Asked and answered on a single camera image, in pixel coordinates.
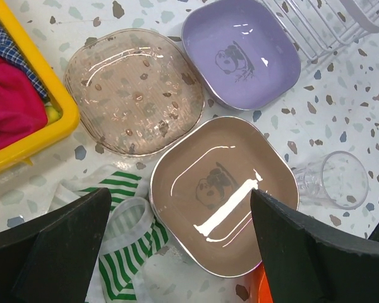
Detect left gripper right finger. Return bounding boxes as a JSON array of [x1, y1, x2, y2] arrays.
[[250, 190, 379, 302]]

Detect orange plastic bowl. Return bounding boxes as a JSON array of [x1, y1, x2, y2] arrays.
[[246, 263, 274, 303]]

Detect yellow plastic tray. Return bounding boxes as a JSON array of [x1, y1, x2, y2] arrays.
[[0, 1, 80, 172]]

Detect magenta cloth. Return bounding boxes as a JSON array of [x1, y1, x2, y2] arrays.
[[0, 58, 47, 150]]

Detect blue checkered cloth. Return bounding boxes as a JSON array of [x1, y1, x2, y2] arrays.
[[0, 24, 49, 99]]

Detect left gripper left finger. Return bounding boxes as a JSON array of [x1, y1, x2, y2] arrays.
[[0, 188, 111, 302]]

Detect clear glass cup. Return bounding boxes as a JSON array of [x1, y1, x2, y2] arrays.
[[292, 151, 369, 210]]

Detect white wire dish rack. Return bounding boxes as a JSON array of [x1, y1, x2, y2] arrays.
[[262, 0, 379, 62]]

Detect brown square plate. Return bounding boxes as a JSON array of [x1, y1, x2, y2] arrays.
[[150, 116, 299, 278]]

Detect green striped cloth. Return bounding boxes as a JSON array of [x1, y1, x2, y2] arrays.
[[50, 165, 169, 302]]

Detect clear brown glass plate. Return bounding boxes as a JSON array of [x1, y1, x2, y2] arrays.
[[64, 28, 205, 157]]

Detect purple square plate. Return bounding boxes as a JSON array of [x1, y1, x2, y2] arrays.
[[181, 1, 301, 110]]

